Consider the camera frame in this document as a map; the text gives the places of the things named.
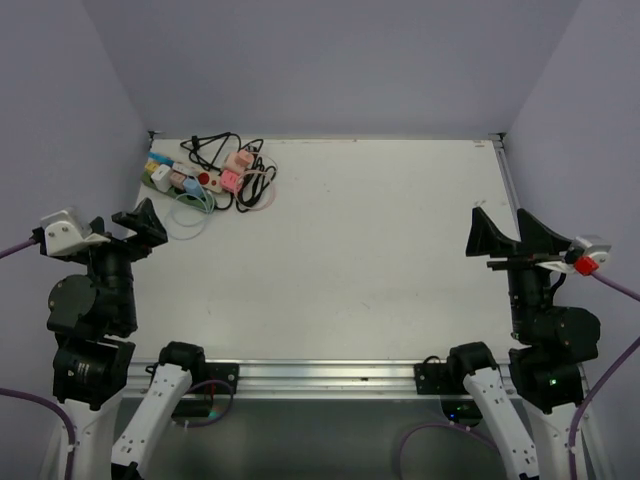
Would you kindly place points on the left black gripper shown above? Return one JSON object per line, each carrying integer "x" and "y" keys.
{"x": 144, "y": 221}

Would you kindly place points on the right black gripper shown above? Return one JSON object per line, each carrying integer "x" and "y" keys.
{"x": 483, "y": 236}

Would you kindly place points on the cream power strip red buttons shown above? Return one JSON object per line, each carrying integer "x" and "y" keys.
{"x": 208, "y": 180}

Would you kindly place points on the pink square plug charger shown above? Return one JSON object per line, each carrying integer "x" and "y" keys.
{"x": 231, "y": 181}

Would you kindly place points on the peach cube socket adapter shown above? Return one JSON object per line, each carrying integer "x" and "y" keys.
{"x": 239, "y": 161}

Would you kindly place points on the blue plug charger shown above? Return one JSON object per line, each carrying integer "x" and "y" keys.
{"x": 160, "y": 159}

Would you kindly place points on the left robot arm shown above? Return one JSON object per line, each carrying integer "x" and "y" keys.
{"x": 92, "y": 316}

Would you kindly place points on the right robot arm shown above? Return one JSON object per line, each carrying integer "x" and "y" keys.
{"x": 553, "y": 342}

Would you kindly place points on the white plug charger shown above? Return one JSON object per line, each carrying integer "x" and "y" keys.
{"x": 161, "y": 178}

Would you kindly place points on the pale pink plug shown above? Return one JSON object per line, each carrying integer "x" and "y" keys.
{"x": 177, "y": 179}

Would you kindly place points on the light blue plug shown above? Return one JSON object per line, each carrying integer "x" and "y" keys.
{"x": 192, "y": 187}

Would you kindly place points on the green power strip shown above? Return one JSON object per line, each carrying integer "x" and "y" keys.
{"x": 200, "y": 200}

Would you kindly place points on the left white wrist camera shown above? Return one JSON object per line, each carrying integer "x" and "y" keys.
{"x": 66, "y": 233}

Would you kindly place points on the right wrist camera red cap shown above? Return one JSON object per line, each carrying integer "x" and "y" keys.
{"x": 586, "y": 254}

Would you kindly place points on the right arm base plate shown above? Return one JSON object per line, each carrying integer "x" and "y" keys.
{"x": 432, "y": 377}

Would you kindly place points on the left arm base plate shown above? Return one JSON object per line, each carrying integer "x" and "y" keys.
{"x": 222, "y": 371}

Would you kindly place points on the aluminium front rail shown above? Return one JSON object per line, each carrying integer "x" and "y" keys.
{"x": 328, "y": 380}

